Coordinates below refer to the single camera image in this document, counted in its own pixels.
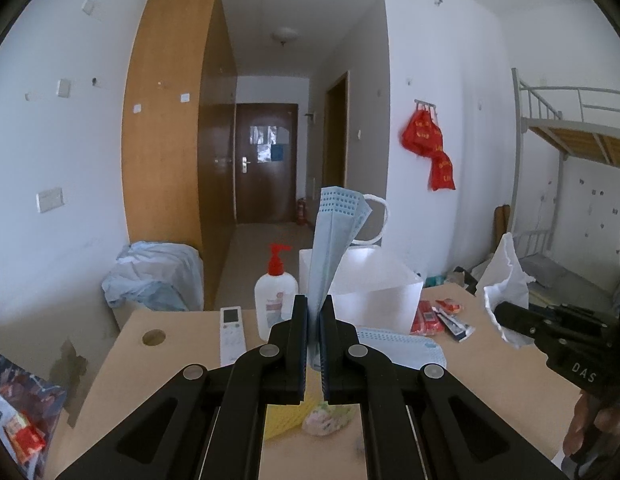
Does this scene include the brown side door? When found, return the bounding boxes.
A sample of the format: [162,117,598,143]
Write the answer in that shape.
[322,71,350,196]

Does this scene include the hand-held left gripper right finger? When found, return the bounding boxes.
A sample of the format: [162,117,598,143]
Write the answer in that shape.
[317,294,570,480]

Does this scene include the white foam box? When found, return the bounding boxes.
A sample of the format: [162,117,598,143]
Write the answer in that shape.
[298,245,425,336]

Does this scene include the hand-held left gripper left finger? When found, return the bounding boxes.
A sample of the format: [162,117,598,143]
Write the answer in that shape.
[55,294,311,480]

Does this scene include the white pump bottle red top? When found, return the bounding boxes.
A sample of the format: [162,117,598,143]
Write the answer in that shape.
[253,243,299,342]

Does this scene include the wooden wardrobe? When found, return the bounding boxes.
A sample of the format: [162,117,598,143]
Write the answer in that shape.
[121,0,239,312]

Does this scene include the blue face mask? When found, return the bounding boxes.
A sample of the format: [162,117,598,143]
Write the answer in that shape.
[354,326,448,372]
[309,186,391,312]

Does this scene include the white tissue paper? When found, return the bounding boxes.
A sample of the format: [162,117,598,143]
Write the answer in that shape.
[482,232,536,350]

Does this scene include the light blue bedding pile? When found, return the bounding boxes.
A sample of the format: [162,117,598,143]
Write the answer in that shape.
[101,241,205,312]

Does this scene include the white remote control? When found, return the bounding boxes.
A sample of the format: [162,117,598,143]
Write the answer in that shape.
[219,306,247,367]

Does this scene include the person's right hand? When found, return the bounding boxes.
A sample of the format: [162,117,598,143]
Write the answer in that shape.
[562,391,620,467]

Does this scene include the white metal bunk bed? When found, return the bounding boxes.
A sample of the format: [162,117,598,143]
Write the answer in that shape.
[511,67,620,311]

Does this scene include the yellow foam net sleeve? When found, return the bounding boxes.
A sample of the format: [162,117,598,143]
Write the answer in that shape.
[263,390,321,442]

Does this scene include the white and blue tube packet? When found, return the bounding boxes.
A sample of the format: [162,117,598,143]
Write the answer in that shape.
[436,310,476,344]

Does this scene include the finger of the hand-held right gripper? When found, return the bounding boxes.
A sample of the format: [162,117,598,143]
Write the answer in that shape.
[494,302,548,347]

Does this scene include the large red packet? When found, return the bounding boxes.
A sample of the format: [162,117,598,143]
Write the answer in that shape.
[410,301,445,336]

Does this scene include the brown wooden board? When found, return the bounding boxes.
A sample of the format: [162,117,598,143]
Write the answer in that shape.
[492,204,511,257]

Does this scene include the dark brown entrance door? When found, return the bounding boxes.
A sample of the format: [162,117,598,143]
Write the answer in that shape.
[233,102,299,225]

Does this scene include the white double wall switch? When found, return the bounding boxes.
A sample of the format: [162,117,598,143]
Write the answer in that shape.
[36,187,66,214]

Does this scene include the floral shower cap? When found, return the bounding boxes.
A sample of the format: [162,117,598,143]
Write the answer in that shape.
[302,402,355,437]

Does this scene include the red plastic bags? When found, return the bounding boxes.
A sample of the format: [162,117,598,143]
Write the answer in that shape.
[401,107,457,192]

